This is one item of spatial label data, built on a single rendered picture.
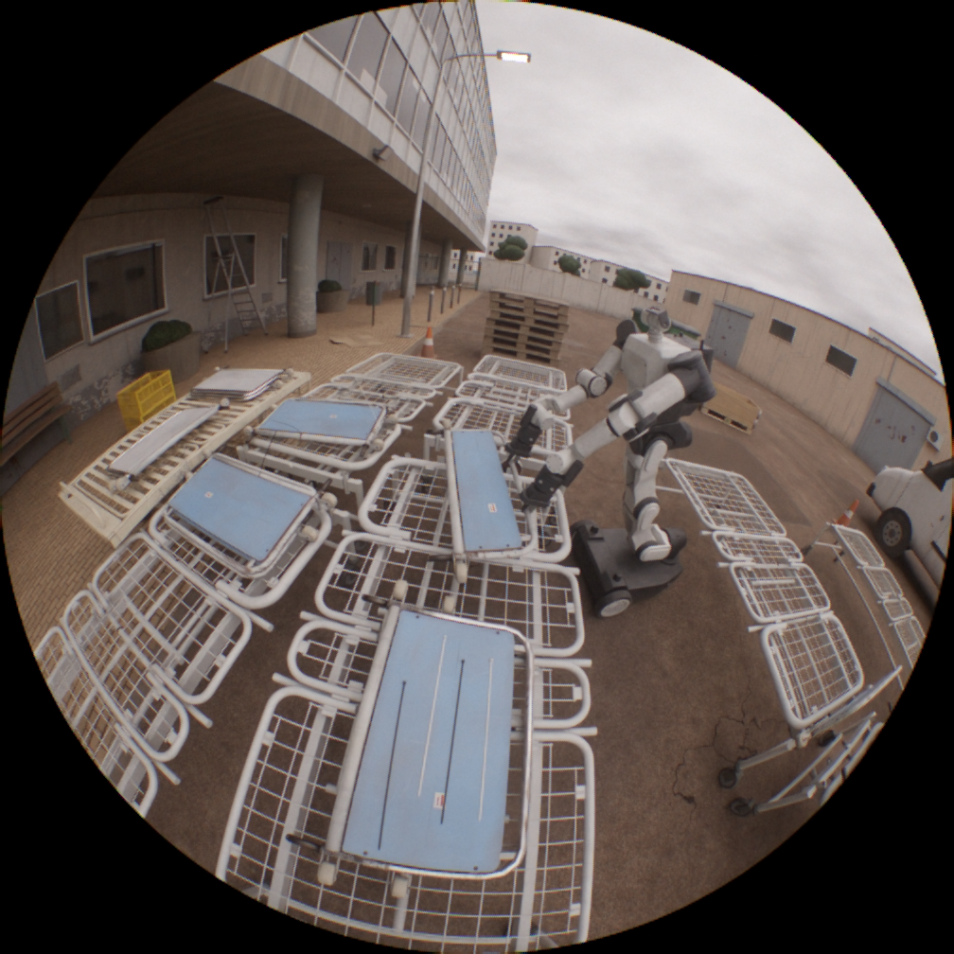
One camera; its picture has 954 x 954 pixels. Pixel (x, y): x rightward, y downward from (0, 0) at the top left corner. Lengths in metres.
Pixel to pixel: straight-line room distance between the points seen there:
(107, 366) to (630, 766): 7.14
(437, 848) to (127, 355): 6.67
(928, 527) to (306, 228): 11.69
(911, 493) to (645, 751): 6.36
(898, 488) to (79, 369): 12.74
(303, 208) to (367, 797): 7.10
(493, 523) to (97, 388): 6.09
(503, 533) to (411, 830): 0.93
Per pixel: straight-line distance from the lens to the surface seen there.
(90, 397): 6.29
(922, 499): 7.17
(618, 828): 1.63
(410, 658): 0.92
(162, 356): 5.62
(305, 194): 6.98
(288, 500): 1.37
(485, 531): 1.12
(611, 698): 1.68
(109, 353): 6.44
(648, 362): 1.17
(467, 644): 0.95
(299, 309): 6.88
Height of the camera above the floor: 1.42
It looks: 36 degrees down
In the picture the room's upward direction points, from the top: 9 degrees clockwise
